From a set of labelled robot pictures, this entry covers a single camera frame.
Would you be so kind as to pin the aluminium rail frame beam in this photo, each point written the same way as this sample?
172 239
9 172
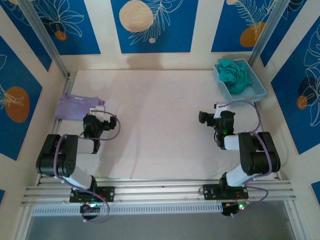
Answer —
160 190

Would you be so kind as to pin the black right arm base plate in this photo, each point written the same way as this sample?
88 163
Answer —
211 192

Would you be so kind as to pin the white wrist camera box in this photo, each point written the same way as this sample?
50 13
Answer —
220 108
98 110

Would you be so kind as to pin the folded purple t-shirt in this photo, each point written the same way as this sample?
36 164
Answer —
72 107

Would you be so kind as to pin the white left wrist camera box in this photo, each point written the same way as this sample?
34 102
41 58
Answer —
98 110

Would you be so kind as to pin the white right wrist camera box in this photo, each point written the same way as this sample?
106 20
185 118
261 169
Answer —
220 108

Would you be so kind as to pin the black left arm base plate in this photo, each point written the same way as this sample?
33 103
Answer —
107 193

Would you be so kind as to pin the black controller board with LEDs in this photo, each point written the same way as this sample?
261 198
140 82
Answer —
87 208
232 208

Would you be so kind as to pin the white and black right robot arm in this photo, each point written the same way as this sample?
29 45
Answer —
260 155

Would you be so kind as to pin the teal printed t-shirt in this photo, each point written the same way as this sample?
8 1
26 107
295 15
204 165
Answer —
233 76

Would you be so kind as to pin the aluminium corner post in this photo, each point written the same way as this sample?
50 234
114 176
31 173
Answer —
267 32
45 37

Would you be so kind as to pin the white marble-pattern table cover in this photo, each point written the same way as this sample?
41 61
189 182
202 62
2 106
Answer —
155 112

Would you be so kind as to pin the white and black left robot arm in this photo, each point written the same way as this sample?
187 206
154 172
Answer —
56 155

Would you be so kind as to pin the light blue perforated plastic basket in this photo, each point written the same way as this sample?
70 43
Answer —
252 92

